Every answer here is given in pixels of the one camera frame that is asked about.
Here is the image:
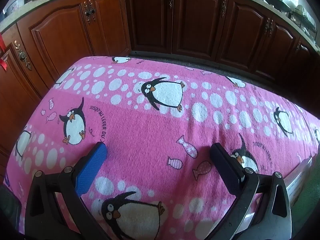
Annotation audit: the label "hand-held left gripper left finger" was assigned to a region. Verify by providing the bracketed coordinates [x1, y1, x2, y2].
[24, 141, 108, 240]

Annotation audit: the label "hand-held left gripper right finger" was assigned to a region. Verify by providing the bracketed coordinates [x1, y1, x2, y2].
[209, 143, 292, 240]

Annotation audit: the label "pink penguin print blanket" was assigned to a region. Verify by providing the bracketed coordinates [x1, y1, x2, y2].
[0, 56, 320, 240]

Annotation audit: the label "red ribbon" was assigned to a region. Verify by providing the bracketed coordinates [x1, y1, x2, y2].
[0, 32, 8, 71]

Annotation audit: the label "dark wooden base cabinets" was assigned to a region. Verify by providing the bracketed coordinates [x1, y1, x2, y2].
[0, 0, 320, 178]

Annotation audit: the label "black wok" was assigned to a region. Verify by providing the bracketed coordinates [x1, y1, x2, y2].
[259, 0, 294, 9]

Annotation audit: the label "beige stone kitchen counter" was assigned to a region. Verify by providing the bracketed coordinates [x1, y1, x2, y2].
[0, 0, 320, 49]

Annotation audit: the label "translucent plastic container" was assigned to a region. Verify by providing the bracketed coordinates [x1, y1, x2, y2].
[4, 0, 25, 15]

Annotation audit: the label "black wire dish rack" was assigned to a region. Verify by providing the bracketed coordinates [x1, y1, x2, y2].
[289, 5, 319, 39]

